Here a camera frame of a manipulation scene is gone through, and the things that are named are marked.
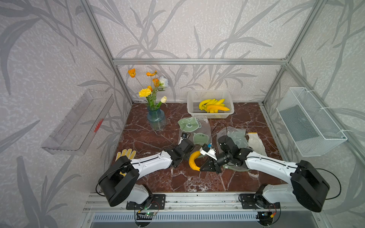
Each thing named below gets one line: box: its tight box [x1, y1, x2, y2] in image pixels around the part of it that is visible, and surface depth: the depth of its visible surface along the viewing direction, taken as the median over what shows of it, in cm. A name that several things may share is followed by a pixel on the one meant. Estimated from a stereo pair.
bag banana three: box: [188, 150, 202, 172], surface depth 75 cm
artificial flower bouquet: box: [127, 68, 169, 111], surface depth 93 cm
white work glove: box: [248, 132, 268, 157], surface depth 98 cm
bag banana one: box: [213, 98, 226, 106], surface depth 116 cm
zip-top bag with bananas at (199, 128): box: [177, 116, 212, 147], surface depth 101 cm
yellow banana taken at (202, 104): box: [199, 99, 212, 111], surface depth 121 cm
